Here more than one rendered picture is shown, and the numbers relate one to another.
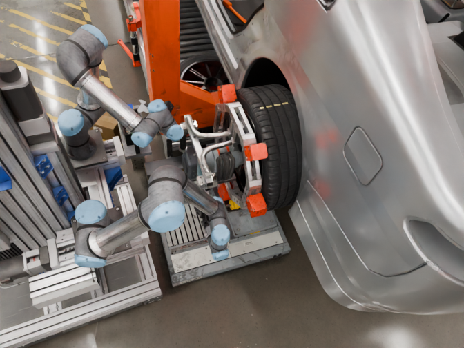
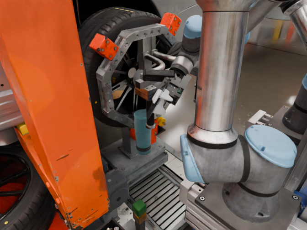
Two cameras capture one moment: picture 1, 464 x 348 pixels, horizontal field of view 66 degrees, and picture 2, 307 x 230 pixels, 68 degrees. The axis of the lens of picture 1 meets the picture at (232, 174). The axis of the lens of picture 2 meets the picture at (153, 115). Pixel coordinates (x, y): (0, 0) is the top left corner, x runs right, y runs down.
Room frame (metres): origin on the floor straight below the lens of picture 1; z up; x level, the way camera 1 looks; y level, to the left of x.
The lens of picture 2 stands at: (1.35, 1.11, 1.39)
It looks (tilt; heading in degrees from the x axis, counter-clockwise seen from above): 34 degrees down; 257
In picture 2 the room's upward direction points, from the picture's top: straight up
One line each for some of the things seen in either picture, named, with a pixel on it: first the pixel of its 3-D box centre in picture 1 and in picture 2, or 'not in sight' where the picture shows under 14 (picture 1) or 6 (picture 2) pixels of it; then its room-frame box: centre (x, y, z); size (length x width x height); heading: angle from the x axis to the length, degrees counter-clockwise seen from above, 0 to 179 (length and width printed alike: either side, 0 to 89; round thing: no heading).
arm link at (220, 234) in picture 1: (219, 233); not in sight; (0.62, 0.00, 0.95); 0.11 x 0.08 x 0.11; 19
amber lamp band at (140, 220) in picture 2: not in sight; (139, 215); (1.29, 0.62, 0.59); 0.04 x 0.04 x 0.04; 28
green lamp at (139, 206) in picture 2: not in sight; (139, 207); (1.29, 0.62, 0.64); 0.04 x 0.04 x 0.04; 28
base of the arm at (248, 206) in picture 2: (79, 142); (253, 186); (0.99, 0.78, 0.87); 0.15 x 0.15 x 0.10
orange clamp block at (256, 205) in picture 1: (255, 205); not in sight; (0.86, -0.15, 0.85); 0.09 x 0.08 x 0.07; 28
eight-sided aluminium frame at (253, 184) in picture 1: (234, 154); (145, 79); (1.13, 0.01, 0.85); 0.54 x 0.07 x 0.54; 28
